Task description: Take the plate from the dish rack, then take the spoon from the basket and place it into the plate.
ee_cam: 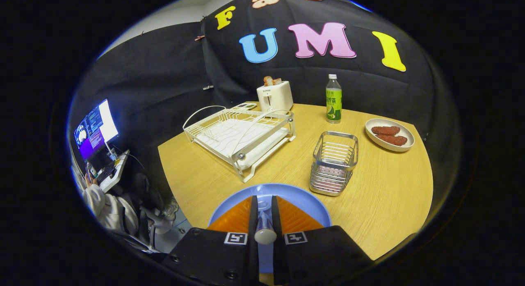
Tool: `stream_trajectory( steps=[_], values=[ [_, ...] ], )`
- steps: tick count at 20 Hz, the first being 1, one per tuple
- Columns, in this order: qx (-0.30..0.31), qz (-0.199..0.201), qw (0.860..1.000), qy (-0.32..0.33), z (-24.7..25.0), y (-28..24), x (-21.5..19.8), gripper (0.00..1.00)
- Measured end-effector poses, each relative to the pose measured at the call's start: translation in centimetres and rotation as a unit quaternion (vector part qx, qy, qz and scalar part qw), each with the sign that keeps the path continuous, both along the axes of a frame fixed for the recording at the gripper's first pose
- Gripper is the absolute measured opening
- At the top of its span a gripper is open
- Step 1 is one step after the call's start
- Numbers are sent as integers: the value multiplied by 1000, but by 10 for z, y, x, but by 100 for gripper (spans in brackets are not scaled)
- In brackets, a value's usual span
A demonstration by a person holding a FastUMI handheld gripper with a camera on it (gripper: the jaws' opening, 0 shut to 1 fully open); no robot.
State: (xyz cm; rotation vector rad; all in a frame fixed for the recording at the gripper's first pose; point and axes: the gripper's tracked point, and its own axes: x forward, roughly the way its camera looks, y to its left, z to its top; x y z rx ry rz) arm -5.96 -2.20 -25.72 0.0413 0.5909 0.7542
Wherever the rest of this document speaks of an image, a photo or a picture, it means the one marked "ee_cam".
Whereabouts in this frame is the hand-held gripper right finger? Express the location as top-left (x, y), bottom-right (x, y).
top-left (271, 195), bottom-right (374, 286)

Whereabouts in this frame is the black backdrop cloth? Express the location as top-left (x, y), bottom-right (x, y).
top-left (68, 0), bottom-right (462, 196)

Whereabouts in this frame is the green label drink bottle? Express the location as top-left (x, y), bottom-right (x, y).
top-left (326, 74), bottom-right (342, 124)

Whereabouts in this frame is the metal spoon with grey handle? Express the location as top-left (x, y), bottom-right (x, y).
top-left (254, 201), bottom-right (278, 245)

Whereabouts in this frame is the metal wire basket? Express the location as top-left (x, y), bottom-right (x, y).
top-left (309, 131), bottom-right (359, 197)

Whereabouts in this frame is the white wire dish rack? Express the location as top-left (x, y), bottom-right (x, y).
top-left (183, 105), bottom-right (297, 183)

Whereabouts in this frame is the blue plate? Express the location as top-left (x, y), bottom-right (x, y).
top-left (208, 183), bottom-right (332, 274)

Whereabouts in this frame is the dark laptop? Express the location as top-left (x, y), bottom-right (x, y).
top-left (87, 149), bottom-right (117, 184)

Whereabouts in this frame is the white plate with meat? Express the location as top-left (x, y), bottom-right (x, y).
top-left (365, 118), bottom-right (415, 152)

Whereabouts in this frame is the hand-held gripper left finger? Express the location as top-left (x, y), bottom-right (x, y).
top-left (162, 195), bottom-right (260, 286)

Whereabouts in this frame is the white toaster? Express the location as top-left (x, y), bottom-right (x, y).
top-left (257, 81), bottom-right (294, 113)

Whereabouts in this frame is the computer monitor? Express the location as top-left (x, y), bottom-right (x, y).
top-left (74, 98), bottom-right (120, 161)

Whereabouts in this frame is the white side desk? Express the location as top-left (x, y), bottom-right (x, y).
top-left (98, 150), bottom-right (131, 193)

